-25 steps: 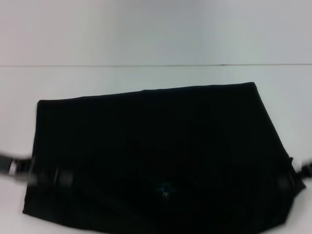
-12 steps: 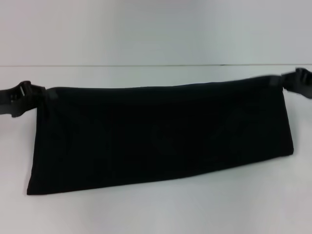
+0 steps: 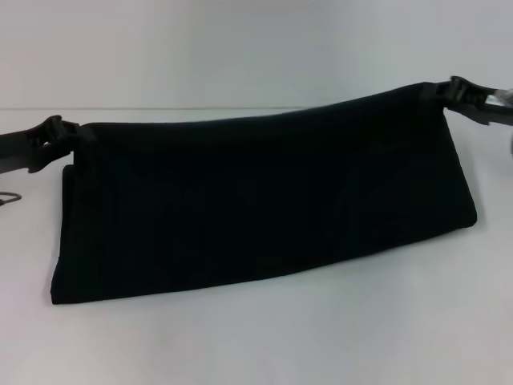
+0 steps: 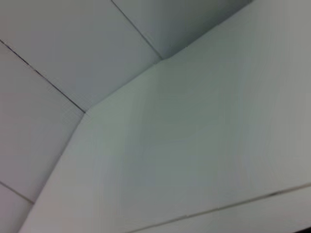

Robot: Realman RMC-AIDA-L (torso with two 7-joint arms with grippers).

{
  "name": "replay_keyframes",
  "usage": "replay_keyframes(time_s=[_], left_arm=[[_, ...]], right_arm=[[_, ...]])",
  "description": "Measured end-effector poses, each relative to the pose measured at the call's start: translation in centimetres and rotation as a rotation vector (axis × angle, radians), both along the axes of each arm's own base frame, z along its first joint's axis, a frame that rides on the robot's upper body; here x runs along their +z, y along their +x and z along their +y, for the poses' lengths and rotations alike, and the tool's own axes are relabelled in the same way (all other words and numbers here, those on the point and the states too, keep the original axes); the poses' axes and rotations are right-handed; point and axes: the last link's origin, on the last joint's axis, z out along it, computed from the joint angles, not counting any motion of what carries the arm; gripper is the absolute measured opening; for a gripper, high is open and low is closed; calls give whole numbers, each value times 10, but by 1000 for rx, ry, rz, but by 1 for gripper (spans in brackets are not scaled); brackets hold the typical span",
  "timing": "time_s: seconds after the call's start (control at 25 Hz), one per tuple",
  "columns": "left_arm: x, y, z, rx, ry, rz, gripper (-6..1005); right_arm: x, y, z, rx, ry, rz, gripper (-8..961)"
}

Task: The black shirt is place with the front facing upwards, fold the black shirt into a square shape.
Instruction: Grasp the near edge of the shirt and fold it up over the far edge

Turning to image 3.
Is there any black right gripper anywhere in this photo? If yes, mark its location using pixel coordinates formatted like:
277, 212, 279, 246
420, 75, 513, 128

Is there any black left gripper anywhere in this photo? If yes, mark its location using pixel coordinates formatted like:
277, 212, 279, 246
0, 115, 97, 177

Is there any black shirt with FREE! print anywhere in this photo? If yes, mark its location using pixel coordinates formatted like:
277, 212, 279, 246
50, 80, 478, 306

